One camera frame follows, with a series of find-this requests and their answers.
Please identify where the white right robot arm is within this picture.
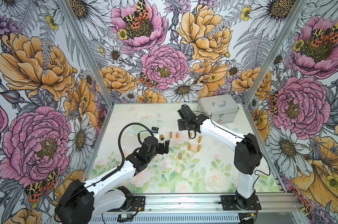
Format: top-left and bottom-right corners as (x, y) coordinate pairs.
(177, 105), (263, 210)

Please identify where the aluminium corner post right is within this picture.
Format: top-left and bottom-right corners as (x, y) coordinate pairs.
(244, 0), (307, 106)

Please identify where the aluminium corner post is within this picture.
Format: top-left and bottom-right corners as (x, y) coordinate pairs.
(58, 1), (114, 109)
(244, 0), (307, 106)

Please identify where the silver metal case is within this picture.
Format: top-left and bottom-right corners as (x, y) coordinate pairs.
(197, 94), (240, 124)

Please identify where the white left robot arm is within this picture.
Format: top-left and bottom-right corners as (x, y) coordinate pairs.
(55, 136), (170, 224)

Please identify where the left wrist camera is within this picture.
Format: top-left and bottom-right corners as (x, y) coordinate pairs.
(151, 127), (159, 134)

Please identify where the black corrugated cable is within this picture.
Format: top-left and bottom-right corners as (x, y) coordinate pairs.
(98, 122), (155, 183)

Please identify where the aluminium corner post left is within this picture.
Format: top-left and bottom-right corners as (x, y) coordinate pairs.
(58, 1), (114, 109)

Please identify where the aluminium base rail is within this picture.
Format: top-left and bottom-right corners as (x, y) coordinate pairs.
(101, 193), (304, 224)

